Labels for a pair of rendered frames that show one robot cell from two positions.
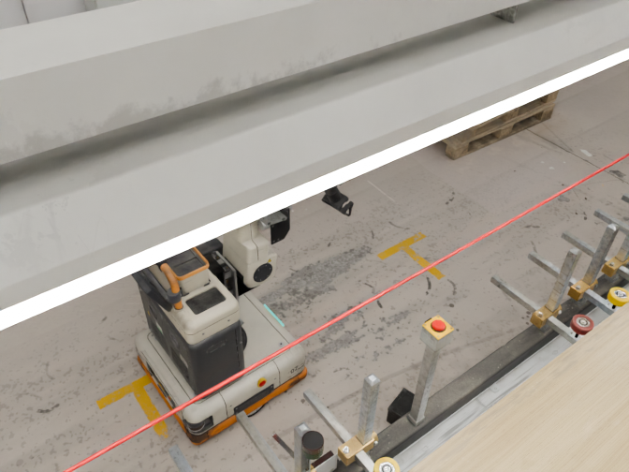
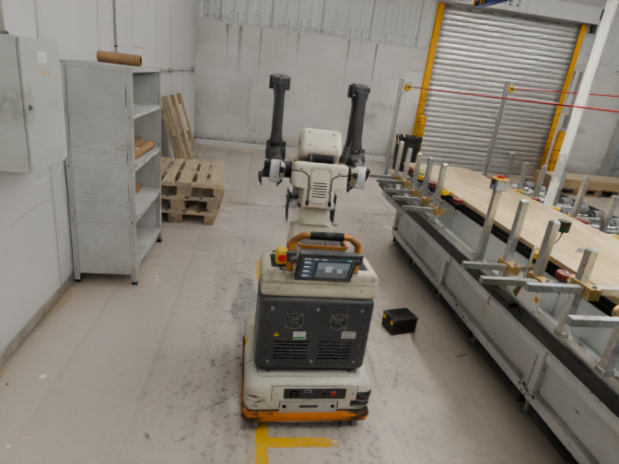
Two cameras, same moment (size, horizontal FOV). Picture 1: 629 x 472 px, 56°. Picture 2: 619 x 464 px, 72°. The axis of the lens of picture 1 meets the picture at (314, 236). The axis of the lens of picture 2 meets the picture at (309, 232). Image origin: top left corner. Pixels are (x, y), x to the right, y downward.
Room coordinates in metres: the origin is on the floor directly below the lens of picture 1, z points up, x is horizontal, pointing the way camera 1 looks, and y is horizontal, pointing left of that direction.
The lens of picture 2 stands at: (0.93, 2.22, 1.63)
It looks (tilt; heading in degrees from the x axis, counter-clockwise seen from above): 20 degrees down; 299
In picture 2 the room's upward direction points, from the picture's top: 7 degrees clockwise
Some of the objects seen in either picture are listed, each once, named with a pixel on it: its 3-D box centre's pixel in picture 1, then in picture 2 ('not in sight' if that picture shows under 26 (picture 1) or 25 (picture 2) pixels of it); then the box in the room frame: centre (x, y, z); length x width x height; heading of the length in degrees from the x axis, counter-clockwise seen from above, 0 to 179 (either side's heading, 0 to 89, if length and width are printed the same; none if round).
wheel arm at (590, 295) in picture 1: (570, 282); (418, 200); (1.79, -1.11, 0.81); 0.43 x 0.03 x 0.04; 37
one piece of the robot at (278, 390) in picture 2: (162, 384); (314, 392); (1.62, 0.70, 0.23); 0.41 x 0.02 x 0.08; 39
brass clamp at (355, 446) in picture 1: (358, 446); (508, 265); (1.00, -0.16, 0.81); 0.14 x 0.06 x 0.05; 127
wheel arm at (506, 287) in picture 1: (533, 308); (430, 210); (1.64, -0.91, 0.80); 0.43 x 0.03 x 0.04; 37
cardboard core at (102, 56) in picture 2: not in sight; (120, 58); (3.92, -0.01, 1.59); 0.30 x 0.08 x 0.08; 37
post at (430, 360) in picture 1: (425, 382); (487, 226); (1.18, -0.39, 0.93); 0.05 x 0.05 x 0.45; 37
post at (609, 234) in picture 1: (593, 268); (425, 187); (1.78, -1.17, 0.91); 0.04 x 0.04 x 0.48; 37
